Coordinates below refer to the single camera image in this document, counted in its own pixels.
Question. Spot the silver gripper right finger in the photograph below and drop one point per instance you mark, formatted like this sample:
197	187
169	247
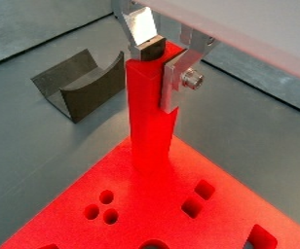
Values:
180	75

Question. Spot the red shape sorter block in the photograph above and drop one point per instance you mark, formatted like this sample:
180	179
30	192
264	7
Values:
188	207

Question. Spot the black curved holder stand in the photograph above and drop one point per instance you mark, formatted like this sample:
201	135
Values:
77	86

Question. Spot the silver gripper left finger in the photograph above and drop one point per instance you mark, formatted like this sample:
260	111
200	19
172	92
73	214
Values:
147	44

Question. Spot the red arch peg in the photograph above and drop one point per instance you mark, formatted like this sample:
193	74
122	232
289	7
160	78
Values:
152	125

